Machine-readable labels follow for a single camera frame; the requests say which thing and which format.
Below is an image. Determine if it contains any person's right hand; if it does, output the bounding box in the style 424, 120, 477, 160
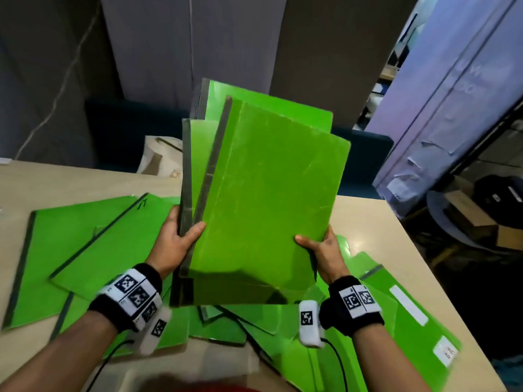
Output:
294, 225, 352, 287

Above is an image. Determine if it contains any person's left hand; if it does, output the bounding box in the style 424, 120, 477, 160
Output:
145, 206, 208, 280

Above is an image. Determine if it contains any green folder with black dashes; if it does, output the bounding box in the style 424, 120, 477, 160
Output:
50, 193, 181, 302

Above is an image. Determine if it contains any stack of gathered green folders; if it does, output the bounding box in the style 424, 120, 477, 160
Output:
169, 77, 352, 309

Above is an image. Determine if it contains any pile of green folders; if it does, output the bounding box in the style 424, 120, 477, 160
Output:
2, 194, 463, 392

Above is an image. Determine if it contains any person's right forearm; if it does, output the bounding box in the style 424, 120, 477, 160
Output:
351, 322, 434, 392

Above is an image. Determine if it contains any person's left forearm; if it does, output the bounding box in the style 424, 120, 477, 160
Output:
0, 310, 119, 392

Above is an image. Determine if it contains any black right wristband with markers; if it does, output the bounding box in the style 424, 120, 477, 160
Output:
318, 275, 386, 338

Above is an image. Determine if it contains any beige tote bag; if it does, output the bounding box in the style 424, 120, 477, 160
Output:
136, 135, 184, 178

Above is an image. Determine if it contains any dark teal armchair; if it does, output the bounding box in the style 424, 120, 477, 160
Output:
333, 126, 395, 199

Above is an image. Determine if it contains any grey chair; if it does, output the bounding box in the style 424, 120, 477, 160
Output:
427, 191, 523, 268

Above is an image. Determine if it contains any dark teal sofa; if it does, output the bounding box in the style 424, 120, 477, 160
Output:
83, 95, 197, 174

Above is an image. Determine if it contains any cardboard box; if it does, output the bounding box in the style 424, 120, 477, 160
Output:
443, 189, 523, 252

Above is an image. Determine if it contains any black bag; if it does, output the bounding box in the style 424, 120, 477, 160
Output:
473, 174, 523, 227

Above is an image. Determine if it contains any lavender board with taped papers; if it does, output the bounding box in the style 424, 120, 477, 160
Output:
366, 0, 523, 219

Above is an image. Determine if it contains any taupe partition panel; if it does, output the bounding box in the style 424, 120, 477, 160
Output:
269, 0, 422, 129

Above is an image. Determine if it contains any grey partition panel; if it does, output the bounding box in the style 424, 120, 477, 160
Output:
100, 0, 299, 105

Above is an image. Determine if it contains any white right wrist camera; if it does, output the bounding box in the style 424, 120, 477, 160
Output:
298, 299, 326, 349

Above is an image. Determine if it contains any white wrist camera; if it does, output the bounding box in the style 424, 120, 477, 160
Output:
137, 305, 172, 356
298, 299, 326, 349

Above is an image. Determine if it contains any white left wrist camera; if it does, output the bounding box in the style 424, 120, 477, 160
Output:
137, 305, 172, 356

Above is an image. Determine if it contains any black right camera cable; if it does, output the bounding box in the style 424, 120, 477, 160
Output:
320, 338, 348, 392

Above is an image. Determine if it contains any black camera cable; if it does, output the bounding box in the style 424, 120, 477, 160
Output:
320, 338, 348, 392
83, 340, 136, 392

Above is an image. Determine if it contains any black left camera cable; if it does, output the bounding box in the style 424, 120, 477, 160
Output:
83, 340, 136, 392

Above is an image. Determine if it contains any thin white wall cable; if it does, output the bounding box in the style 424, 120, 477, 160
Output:
15, 8, 102, 160

